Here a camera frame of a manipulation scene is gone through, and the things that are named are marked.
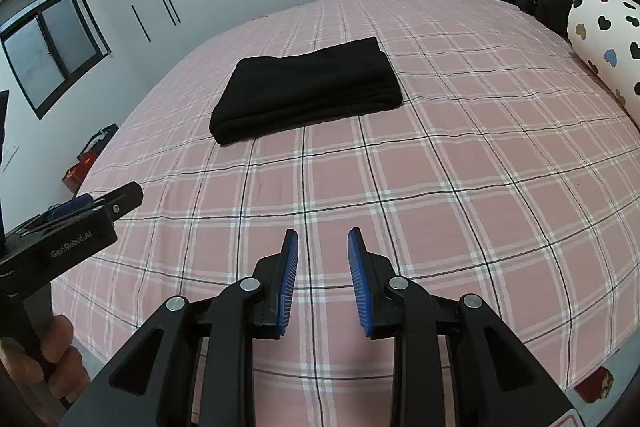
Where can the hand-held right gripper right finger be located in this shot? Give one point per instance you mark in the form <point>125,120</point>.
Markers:
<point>359,287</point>

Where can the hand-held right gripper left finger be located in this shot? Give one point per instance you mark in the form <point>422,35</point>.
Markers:
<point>289,287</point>

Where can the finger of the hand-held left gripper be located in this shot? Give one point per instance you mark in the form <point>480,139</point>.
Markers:
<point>70,207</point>
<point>125,197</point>

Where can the black pants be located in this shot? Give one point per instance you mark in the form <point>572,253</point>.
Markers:
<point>305,87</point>

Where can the person's left hand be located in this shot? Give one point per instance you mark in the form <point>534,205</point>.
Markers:
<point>60,337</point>

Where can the pink plaid bed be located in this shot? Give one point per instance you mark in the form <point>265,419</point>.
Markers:
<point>425,187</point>

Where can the dark framed window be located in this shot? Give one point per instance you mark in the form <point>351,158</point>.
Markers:
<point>50,42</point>

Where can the red printed cloth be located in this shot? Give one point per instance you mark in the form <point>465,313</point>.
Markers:
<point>595,384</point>

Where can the white heart print pillow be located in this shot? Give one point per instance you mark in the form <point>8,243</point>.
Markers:
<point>610,42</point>

